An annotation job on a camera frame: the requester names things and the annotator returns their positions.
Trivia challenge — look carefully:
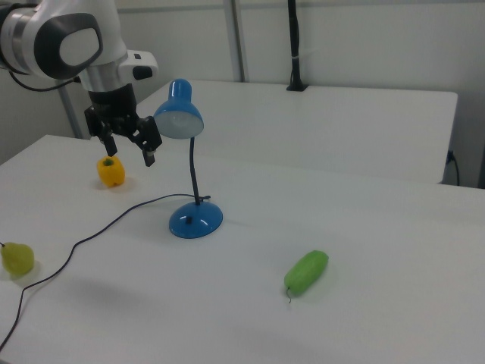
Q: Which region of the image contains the black pole with clamp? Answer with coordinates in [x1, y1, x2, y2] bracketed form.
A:
[286, 0, 310, 93]

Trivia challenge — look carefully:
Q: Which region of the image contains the blue desk lamp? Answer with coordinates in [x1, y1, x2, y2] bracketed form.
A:
[153, 78, 224, 240]

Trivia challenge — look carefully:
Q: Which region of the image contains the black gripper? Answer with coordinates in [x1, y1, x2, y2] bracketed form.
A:
[83, 84, 164, 168]

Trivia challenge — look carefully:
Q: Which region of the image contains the yellow bell pepper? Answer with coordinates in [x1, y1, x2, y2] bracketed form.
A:
[96, 155, 127, 188]

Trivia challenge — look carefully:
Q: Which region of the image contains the green chili pepper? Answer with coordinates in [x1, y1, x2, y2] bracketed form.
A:
[283, 249, 330, 304]

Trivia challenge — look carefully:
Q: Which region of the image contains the black cable at wall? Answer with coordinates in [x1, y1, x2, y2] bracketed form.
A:
[447, 149, 462, 187]

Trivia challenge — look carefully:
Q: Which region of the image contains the black lamp power cable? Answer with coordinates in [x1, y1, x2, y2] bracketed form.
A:
[0, 193, 212, 356]

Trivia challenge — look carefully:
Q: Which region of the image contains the green pear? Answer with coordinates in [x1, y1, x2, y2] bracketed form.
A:
[0, 241, 36, 277]

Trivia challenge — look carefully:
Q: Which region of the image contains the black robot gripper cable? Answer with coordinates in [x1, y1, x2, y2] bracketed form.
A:
[8, 70, 82, 93]

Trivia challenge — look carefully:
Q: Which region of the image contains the aluminium frame post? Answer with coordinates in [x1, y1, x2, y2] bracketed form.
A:
[226, 0, 248, 83]
[58, 85, 85, 140]

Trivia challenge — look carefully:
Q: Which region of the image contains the white side table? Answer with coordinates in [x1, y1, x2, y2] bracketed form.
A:
[134, 79, 459, 186]

